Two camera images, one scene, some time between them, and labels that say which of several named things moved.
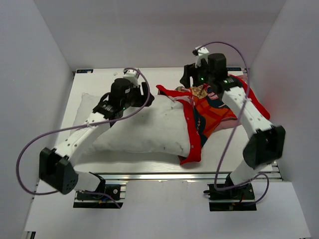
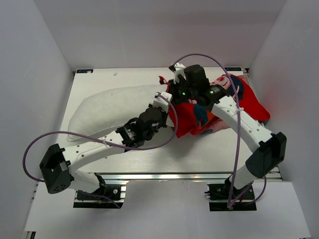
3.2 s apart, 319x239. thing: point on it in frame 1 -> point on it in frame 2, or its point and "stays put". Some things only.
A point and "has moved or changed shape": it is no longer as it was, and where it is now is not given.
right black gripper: [191, 70] -> [172, 87]
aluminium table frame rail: [177, 176] stays put
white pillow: [161, 126] has moved or changed shape
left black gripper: [142, 100] -> [164, 114]
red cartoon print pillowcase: [206, 112] has moved or changed shape
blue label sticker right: [234, 68] stays put
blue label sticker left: [85, 70] stays put
